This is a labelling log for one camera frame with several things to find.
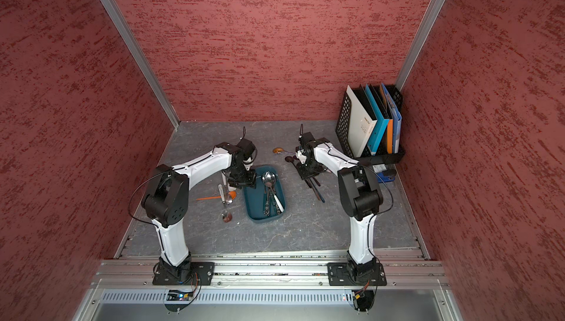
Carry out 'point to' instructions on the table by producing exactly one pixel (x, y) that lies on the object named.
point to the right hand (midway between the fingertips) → (306, 178)
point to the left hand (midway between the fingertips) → (248, 189)
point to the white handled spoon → (279, 205)
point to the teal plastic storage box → (254, 198)
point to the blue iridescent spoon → (320, 194)
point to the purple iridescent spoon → (290, 159)
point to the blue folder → (396, 119)
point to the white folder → (362, 123)
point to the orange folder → (389, 124)
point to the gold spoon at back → (279, 150)
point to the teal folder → (380, 125)
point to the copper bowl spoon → (226, 217)
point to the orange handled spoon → (232, 195)
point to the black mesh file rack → (343, 138)
